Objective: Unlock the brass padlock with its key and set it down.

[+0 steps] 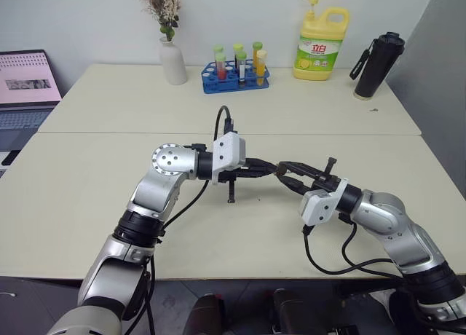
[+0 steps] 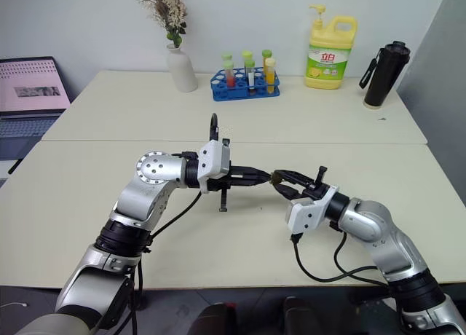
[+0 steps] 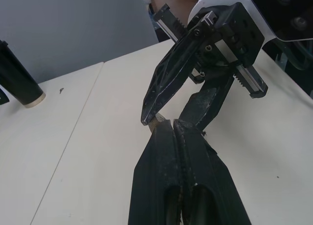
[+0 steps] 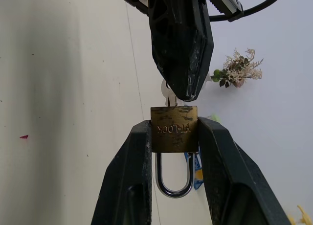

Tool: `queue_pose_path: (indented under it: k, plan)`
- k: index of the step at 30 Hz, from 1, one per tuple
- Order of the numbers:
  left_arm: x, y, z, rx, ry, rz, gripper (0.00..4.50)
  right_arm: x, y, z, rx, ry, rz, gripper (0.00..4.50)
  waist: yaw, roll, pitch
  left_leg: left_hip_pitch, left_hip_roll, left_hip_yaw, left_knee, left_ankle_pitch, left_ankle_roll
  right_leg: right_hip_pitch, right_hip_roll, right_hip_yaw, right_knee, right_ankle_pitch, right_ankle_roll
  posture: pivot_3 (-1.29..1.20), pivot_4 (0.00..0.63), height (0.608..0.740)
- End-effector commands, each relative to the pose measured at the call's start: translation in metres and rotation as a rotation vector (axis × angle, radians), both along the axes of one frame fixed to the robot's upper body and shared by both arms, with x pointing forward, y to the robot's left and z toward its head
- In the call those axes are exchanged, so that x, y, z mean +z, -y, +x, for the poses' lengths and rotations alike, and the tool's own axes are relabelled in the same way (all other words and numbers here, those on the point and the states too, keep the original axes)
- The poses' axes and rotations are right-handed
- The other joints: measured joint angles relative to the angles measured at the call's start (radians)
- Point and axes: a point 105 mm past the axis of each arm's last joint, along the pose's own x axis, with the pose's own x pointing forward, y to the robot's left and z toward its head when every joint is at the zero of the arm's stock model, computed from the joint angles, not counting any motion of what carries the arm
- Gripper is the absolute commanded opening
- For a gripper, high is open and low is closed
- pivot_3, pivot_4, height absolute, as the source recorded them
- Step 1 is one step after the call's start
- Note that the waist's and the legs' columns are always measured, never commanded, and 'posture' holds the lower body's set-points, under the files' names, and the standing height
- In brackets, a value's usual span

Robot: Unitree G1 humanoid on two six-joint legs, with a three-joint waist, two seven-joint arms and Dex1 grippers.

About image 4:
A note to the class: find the yellow plastic item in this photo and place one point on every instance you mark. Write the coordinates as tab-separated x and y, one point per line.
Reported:
302	216

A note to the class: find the blue yellow package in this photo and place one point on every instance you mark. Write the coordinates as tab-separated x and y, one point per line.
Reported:
197	165

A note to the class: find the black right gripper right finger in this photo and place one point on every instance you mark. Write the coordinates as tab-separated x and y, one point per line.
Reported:
227	176

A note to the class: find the brass padlock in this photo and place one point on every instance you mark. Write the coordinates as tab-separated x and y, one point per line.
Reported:
171	127

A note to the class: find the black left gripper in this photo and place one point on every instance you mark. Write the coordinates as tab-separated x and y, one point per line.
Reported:
226	2

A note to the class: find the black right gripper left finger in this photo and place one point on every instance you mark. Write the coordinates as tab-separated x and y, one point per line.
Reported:
124	181

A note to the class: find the silver key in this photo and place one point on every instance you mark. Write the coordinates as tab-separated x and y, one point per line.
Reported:
169	94

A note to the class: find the small green item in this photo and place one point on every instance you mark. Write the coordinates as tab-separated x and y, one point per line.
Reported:
216	117

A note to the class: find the small red scrap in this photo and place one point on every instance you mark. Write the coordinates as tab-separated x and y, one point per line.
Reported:
24	137

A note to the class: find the artificial flower sprig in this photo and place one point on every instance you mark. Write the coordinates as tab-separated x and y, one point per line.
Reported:
238	68

